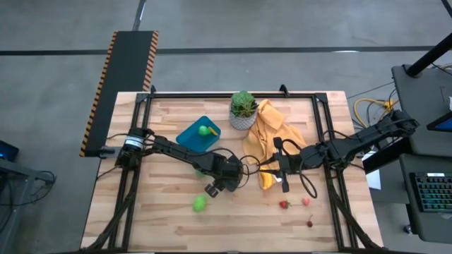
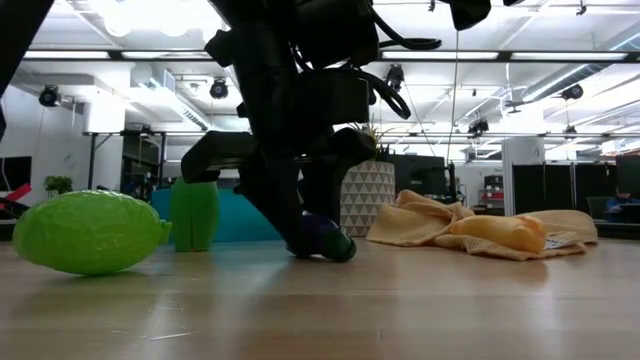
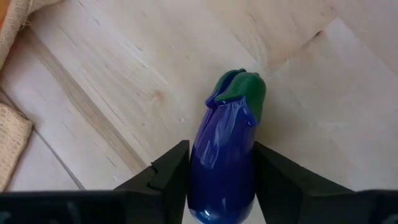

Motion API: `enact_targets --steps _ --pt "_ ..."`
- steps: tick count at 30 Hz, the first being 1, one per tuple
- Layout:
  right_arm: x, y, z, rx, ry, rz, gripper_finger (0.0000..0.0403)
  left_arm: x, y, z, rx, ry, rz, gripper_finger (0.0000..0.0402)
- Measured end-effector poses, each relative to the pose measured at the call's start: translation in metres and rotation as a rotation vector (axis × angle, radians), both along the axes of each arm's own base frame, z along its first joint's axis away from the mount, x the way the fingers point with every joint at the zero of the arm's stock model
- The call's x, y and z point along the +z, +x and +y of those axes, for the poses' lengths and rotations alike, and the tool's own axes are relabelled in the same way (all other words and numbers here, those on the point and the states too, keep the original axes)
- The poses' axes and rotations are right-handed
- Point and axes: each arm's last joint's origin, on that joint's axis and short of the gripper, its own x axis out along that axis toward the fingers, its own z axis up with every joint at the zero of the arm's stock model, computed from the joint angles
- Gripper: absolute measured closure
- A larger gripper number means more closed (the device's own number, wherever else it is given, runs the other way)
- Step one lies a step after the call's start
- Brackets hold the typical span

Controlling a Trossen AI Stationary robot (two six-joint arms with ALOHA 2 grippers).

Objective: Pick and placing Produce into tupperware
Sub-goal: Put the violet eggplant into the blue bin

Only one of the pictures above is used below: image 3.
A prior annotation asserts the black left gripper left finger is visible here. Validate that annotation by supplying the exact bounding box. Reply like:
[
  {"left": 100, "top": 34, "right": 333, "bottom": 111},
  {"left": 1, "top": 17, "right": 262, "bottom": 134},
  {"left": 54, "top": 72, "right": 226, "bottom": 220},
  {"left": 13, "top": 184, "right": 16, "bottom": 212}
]
[{"left": 114, "top": 139, "right": 191, "bottom": 224}]

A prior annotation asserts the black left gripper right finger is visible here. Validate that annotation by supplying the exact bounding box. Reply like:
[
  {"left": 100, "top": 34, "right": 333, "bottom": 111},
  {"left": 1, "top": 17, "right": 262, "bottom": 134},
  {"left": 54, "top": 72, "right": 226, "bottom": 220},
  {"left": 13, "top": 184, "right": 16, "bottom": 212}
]
[{"left": 253, "top": 141, "right": 357, "bottom": 224}]

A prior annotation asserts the purple toy eggplant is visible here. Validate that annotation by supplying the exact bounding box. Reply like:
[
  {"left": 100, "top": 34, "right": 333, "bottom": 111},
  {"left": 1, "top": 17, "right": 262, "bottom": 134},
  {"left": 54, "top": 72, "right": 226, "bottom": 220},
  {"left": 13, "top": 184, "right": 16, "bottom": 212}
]
[{"left": 186, "top": 68, "right": 267, "bottom": 224}]

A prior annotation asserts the yellow waffle cloth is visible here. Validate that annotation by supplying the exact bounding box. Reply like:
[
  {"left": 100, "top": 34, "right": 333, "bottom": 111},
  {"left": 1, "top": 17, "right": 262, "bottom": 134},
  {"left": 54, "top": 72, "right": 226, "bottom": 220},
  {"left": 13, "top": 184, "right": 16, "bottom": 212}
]
[{"left": 0, "top": 0, "right": 65, "bottom": 193}]

